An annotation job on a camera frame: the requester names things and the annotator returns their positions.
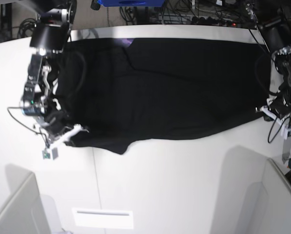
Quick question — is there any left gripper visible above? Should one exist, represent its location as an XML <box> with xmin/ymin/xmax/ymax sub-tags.
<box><xmin>255</xmin><ymin>92</ymin><xmax>291</xmax><ymax>137</ymax></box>

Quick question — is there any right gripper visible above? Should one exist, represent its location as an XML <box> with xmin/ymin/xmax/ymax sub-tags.
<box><xmin>33</xmin><ymin>107</ymin><xmax>89</xmax><ymax>149</ymax></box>

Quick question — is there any black T-shirt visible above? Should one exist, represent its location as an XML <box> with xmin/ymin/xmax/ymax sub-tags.
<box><xmin>56</xmin><ymin>38</ymin><xmax>271</xmax><ymax>155</ymax></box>

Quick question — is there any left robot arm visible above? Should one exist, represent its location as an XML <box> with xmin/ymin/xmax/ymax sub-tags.
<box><xmin>244</xmin><ymin>0</ymin><xmax>291</xmax><ymax>138</ymax></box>

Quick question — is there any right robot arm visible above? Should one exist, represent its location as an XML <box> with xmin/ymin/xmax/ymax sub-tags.
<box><xmin>20</xmin><ymin>0</ymin><xmax>87</xmax><ymax>152</ymax></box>

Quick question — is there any white right partition panel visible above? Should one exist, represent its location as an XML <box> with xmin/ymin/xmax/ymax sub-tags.
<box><xmin>256</xmin><ymin>159</ymin><xmax>291</xmax><ymax>234</ymax></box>

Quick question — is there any white partition panel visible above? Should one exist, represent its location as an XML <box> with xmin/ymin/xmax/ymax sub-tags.
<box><xmin>0</xmin><ymin>172</ymin><xmax>51</xmax><ymax>234</ymax></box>
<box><xmin>256</xmin><ymin>159</ymin><xmax>291</xmax><ymax>234</ymax></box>

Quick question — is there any white left partition panel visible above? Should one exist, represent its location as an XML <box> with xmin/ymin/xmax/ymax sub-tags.
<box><xmin>0</xmin><ymin>172</ymin><xmax>51</xmax><ymax>234</ymax></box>

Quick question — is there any blue box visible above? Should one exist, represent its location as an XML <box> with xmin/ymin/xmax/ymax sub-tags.
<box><xmin>97</xmin><ymin>0</ymin><xmax>165</xmax><ymax>7</ymax></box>

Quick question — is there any black power strip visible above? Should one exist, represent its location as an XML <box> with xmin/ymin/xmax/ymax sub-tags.
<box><xmin>191</xmin><ymin>16</ymin><xmax>237</xmax><ymax>27</ymax></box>

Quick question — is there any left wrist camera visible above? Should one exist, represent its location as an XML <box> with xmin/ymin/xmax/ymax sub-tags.
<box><xmin>283</xmin><ymin>125</ymin><xmax>291</xmax><ymax>140</ymax></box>

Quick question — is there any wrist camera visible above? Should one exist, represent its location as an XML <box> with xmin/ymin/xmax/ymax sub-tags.
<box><xmin>42</xmin><ymin>148</ymin><xmax>58</xmax><ymax>160</ymax></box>
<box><xmin>283</xmin><ymin>125</ymin><xmax>291</xmax><ymax>140</ymax></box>

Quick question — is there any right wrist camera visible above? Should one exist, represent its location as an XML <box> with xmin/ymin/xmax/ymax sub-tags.
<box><xmin>42</xmin><ymin>148</ymin><xmax>58</xmax><ymax>160</ymax></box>

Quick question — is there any coiled black cable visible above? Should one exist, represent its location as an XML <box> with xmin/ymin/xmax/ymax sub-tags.
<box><xmin>18</xmin><ymin>18</ymin><xmax>48</xmax><ymax>39</ymax></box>

